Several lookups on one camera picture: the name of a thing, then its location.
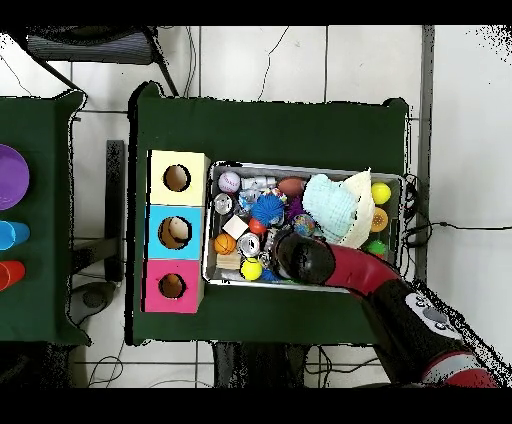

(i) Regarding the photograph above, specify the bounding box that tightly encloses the crushed silver can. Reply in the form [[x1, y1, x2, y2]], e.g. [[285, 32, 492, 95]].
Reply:
[[236, 232, 262, 258]]

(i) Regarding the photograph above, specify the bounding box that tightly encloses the mint green waffle cloth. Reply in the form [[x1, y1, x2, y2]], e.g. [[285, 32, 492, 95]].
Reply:
[[301, 173, 359, 243]]

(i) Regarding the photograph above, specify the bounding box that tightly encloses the cream waffle cloth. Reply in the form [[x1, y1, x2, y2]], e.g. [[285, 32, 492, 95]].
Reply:
[[337, 169, 376, 249]]

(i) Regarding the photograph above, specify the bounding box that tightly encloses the silver mesh bin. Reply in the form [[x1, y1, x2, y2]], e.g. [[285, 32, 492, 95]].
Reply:
[[202, 160, 405, 295]]

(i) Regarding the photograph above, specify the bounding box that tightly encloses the wooden box with three holes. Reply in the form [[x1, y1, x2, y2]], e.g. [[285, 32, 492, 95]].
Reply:
[[141, 149, 212, 314]]

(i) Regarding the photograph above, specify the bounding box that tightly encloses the blue spiky ball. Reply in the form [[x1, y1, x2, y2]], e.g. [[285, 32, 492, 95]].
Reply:
[[250, 193, 286, 227]]

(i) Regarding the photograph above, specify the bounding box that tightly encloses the white baseball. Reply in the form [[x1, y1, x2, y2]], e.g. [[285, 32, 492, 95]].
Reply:
[[217, 170, 242, 195]]

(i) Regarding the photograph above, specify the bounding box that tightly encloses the small orange basketball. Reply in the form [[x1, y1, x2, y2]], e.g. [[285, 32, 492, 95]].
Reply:
[[213, 232, 237, 256]]

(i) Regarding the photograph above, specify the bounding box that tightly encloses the yellow smiley ball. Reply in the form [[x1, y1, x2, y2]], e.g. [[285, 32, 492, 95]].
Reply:
[[240, 257, 264, 282]]

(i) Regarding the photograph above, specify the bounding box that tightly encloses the dark green table cloth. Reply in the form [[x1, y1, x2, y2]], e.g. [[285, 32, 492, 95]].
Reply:
[[127, 81, 409, 353], [0, 90, 91, 346]]

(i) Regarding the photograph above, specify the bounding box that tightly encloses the toy burger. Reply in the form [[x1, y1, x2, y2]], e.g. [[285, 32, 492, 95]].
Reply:
[[369, 206, 390, 234]]

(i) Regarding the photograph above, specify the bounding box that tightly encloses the plain yellow ball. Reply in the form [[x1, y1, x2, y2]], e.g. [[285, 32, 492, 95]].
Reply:
[[370, 182, 392, 206]]

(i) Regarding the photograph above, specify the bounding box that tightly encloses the black speckled bar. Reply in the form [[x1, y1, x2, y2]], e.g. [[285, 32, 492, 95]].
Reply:
[[104, 139, 126, 283]]

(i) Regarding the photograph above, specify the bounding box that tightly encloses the grey rounded floor base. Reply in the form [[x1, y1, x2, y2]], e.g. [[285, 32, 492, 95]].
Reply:
[[67, 281, 117, 326]]

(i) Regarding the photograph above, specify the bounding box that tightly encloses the grey mesh chair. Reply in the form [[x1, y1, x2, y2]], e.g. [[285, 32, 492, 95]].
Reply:
[[7, 25, 181, 97]]

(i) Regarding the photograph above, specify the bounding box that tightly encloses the blue cup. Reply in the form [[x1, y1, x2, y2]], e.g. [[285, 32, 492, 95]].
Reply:
[[0, 219, 31, 252]]

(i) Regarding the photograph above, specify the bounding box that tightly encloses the purple bowl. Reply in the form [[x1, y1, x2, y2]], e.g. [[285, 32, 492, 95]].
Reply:
[[0, 143, 31, 212]]

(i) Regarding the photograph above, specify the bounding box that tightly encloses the orange cup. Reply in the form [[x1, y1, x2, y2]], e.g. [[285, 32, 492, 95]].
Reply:
[[0, 259, 26, 292]]

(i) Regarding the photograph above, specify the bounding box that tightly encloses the black cable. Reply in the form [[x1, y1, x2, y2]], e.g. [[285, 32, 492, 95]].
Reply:
[[403, 220, 512, 241]]

